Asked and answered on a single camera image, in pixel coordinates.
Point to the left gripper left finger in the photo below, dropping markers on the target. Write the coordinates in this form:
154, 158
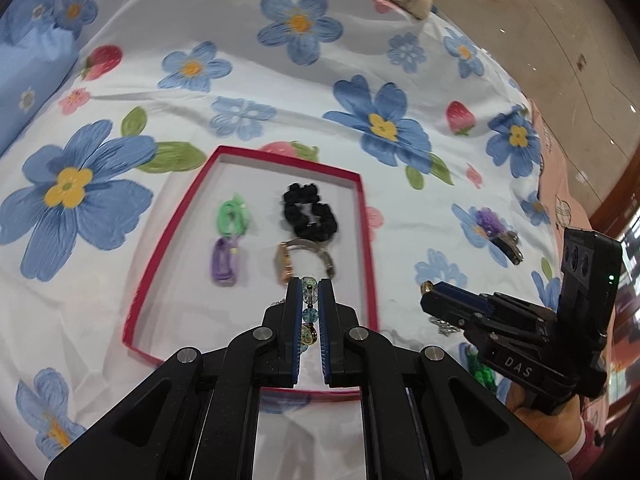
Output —
291, 327

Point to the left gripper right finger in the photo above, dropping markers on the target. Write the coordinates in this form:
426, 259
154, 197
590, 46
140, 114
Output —
326, 307

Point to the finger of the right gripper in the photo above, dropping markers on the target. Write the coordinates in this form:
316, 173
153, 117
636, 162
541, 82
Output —
465, 304

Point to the metal wristwatch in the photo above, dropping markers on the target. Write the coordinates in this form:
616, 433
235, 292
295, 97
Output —
297, 258

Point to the right hand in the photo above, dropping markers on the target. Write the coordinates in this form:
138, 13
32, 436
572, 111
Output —
564, 432

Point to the green beaded item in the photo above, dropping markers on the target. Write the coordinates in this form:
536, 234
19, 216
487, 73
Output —
483, 374

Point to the black scrunchie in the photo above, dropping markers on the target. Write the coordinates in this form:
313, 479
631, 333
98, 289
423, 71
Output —
309, 218

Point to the purple flower hair clip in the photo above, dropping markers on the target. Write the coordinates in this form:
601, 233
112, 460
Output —
489, 222

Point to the red shallow tray box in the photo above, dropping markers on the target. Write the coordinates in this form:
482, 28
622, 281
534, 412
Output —
177, 302

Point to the pink cloth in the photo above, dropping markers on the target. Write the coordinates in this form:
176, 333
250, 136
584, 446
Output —
564, 212

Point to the floral bed sheet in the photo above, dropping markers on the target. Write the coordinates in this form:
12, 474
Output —
434, 126

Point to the blue pillow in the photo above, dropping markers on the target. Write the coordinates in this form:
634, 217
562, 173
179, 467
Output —
36, 56

